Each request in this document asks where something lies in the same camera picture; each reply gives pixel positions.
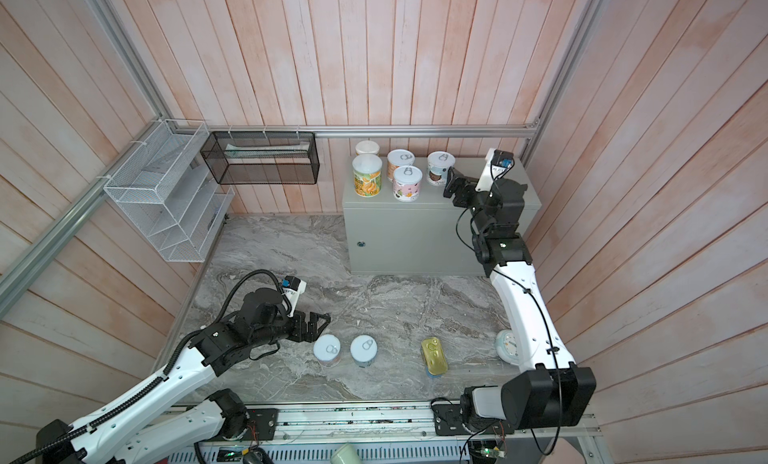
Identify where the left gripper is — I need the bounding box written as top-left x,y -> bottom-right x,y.
251,308 -> 331,347

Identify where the silver can pull tab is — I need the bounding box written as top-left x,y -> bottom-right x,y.
427,151 -> 455,186

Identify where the pink can white lid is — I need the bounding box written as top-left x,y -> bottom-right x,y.
313,334 -> 342,367

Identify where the pink can pull tab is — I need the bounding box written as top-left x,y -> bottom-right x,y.
392,166 -> 423,202

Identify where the orange can pull tab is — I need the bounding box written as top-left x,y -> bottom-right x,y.
387,149 -> 415,181

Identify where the tall can green label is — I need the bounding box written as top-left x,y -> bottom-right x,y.
352,154 -> 383,198

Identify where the yellow can white lid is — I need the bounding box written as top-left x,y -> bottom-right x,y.
355,140 -> 380,156

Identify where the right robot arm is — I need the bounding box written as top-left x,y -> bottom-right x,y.
443,165 -> 597,437

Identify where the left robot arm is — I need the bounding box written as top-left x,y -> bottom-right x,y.
17,270 -> 331,463

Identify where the blue can pull tab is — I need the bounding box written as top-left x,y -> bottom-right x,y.
350,334 -> 378,368

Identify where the grey metal cabinet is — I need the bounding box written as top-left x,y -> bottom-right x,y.
343,157 -> 541,277

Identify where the yellow rectangular sardine tin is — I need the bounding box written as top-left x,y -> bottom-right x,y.
421,337 -> 449,376

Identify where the white cup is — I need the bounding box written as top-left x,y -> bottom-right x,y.
330,443 -> 363,464

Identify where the white round clock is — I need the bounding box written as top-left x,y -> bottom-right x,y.
495,329 -> 520,366

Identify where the black mesh basket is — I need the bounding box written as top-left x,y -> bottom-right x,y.
201,130 -> 320,185

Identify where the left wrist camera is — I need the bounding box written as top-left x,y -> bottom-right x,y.
282,275 -> 306,317

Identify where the aluminium mounting rail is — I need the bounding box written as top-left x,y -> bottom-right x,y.
161,396 -> 602,448

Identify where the white wire shelf rack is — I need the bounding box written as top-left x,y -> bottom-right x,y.
104,119 -> 234,263

